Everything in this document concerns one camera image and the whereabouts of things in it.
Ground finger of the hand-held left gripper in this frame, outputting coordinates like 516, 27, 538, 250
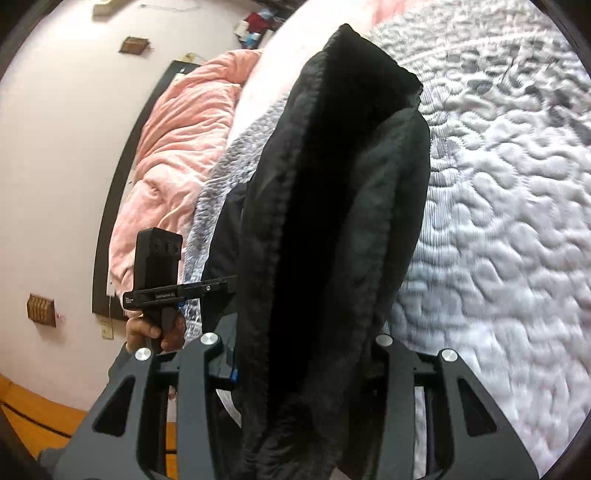
203, 275, 238, 297

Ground heap of colourful clothes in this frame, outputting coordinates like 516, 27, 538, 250
233, 9, 278, 49

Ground black pants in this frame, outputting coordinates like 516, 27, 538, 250
203, 23, 432, 480

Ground grey quilted blanket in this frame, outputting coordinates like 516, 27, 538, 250
182, 0, 591, 480

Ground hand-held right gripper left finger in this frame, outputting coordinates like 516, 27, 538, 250
55, 313, 243, 480

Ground person's left hand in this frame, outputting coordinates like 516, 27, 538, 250
126, 316, 186, 356

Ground pink fluffy comforter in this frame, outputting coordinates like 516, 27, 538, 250
110, 48, 264, 319

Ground dark wooden headboard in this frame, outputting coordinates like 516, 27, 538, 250
91, 59, 201, 317

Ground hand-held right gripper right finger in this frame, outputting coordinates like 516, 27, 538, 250
369, 333, 539, 480

